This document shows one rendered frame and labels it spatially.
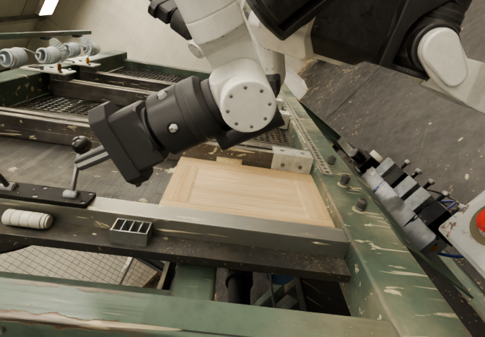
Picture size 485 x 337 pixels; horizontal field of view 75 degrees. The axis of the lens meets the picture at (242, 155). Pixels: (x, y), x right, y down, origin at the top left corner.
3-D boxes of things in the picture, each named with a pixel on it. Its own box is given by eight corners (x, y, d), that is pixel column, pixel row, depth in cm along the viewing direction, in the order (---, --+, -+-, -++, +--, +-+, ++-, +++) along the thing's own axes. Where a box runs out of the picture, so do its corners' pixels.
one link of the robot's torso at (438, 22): (440, 24, 83) (400, 10, 81) (475, 24, 70) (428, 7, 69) (416, 72, 87) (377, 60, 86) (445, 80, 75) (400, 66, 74)
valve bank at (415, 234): (530, 260, 66) (461, 198, 60) (473, 299, 70) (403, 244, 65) (411, 164, 112) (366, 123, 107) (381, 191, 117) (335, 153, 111)
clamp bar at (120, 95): (287, 130, 145) (299, 78, 136) (22, 92, 138) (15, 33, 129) (284, 124, 154) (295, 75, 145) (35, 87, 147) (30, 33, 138)
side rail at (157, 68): (268, 97, 241) (271, 82, 237) (123, 75, 234) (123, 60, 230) (268, 94, 248) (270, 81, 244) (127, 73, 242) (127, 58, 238)
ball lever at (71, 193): (75, 202, 61) (89, 135, 63) (55, 200, 61) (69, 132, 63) (84, 202, 65) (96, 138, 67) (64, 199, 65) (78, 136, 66)
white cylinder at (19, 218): (1, 227, 59) (45, 233, 59) (-1, 214, 58) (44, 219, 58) (12, 219, 61) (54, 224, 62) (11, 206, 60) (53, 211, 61)
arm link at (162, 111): (71, 117, 38) (158, 76, 36) (104, 99, 46) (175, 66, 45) (127, 200, 42) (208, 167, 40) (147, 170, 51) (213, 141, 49)
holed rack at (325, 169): (333, 176, 92) (333, 174, 92) (322, 174, 92) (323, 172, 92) (276, 81, 244) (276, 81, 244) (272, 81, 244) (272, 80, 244)
